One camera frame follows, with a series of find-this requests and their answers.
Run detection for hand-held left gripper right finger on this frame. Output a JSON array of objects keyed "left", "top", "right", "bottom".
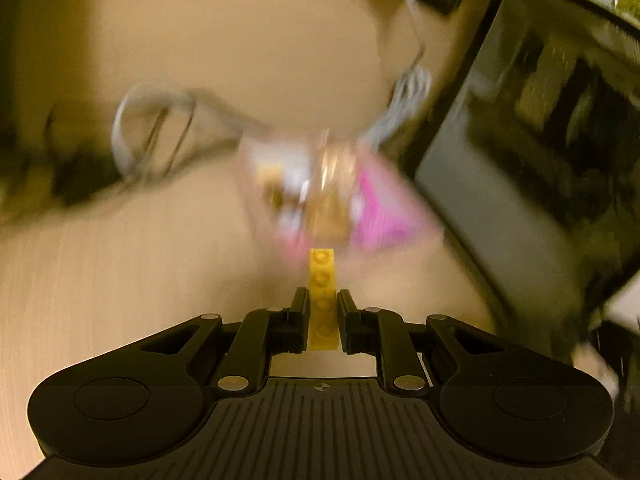
[{"left": 337, "top": 289, "right": 502, "bottom": 394}]

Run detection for black monitor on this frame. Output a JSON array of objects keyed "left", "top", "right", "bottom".
[{"left": 414, "top": 0, "right": 640, "bottom": 343}]

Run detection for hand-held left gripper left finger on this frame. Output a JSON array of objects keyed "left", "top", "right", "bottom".
[{"left": 139, "top": 286, "right": 311, "bottom": 394}]

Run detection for white cable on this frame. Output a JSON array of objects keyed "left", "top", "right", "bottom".
[{"left": 111, "top": 0, "right": 434, "bottom": 187}]

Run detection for pink cardboard box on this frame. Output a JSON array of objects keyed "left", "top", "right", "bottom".
[{"left": 239, "top": 127, "right": 447, "bottom": 263}]

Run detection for yellow toy brick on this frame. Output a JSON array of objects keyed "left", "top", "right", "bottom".
[{"left": 307, "top": 247, "right": 342, "bottom": 352}]

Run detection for thin black cables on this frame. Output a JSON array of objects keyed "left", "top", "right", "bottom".
[{"left": 0, "top": 110, "right": 201, "bottom": 213}]

